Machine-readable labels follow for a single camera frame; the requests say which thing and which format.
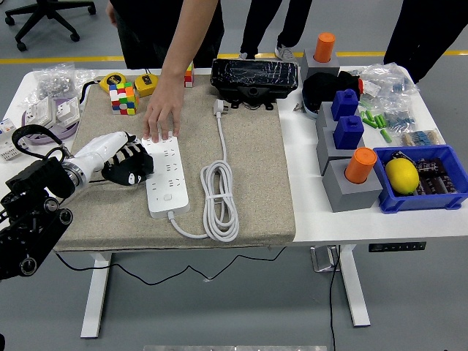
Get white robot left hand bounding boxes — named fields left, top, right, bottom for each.
left=71, top=130, right=146, bottom=186

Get person's hand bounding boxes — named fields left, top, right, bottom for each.
left=142, top=84, right=185, bottom=143

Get black power adapter plug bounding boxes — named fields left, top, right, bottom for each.
left=124, top=148, right=155, bottom=184

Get white power strip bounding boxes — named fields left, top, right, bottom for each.
left=142, top=135, right=191, bottom=219

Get thin black adapter cord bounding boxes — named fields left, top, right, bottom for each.
left=54, top=175, right=288, bottom=287

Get square yellow tape measure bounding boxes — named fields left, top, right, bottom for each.
left=130, top=66, right=159, bottom=98

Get purple plastic tray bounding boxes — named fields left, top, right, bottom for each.
left=21, top=95, right=82, bottom=146

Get round yellow tape measure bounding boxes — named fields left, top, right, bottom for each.
left=80, top=72, right=125, bottom=110

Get person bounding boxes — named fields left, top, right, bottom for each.
left=382, top=0, right=468, bottom=85
left=105, top=0, right=226, bottom=70
left=239, top=0, right=314, bottom=61

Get clear bag of screws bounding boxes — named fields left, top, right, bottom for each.
left=32, top=62, right=78, bottom=99

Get white circuit breaker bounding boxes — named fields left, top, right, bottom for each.
left=0, top=117, right=30, bottom=162

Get black plastic-wrapped tray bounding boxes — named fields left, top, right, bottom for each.
left=210, top=58, right=300, bottom=100

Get grey-brown fabric mat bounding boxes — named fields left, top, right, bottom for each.
left=53, top=75, right=296, bottom=252

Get white table leg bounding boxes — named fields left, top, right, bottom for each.
left=338, top=244, right=372, bottom=328
left=80, top=251, right=113, bottom=339

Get black office chair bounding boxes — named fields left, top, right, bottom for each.
left=4, top=0, right=98, bottom=52

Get grey block with round hole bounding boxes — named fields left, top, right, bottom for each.
left=321, top=157, right=384, bottom=214
left=299, top=48, right=341, bottom=80

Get black cap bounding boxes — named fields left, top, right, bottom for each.
left=301, top=72, right=343, bottom=120

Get grey block with square hole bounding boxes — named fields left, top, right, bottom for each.
left=315, top=101, right=341, bottom=138
left=315, top=126, right=366, bottom=176

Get orange cylinder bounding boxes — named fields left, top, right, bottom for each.
left=344, top=146, right=378, bottom=184
left=314, top=32, right=336, bottom=63

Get blue square peg block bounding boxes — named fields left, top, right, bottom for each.
left=332, top=116, right=365, bottom=150
left=331, top=88, right=360, bottom=121

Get black fabric bundle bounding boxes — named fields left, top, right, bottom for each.
left=336, top=70, right=363, bottom=99

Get silver box under table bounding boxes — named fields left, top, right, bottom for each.
left=310, top=245, right=341, bottom=273

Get large clear component bag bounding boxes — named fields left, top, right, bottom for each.
left=360, top=62, right=420, bottom=107

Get small clear bag blue parts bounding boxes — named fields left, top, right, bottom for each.
left=380, top=105, right=418, bottom=132

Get yellow lemon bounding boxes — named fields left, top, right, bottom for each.
left=385, top=157, right=420, bottom=195

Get clear bag of resistors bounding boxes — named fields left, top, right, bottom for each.
left=400, top=128, right=445, bottom=148

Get black table control panel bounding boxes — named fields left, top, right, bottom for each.
left=368, top=241, right=427, bottom=253

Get blue plastic bin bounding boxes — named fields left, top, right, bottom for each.
left=372, top=144, right=468, bottom=215

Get dark capacitor pile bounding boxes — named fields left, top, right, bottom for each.
left=415, top=157, right=460, bottom=197

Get white wall socket box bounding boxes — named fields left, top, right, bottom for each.
left=54, top=97, right=81, bottom=129
left=25, top=97, right=56, bottom=135

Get white power strip cord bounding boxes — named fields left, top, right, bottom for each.
left=167, top=97, right=241, bottom=243

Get black mounting bracket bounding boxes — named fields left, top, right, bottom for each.
left=218, top=86, right=279, bottom=111

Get black floor cable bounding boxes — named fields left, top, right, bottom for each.
left=328, top=245, right=343, bottom=351

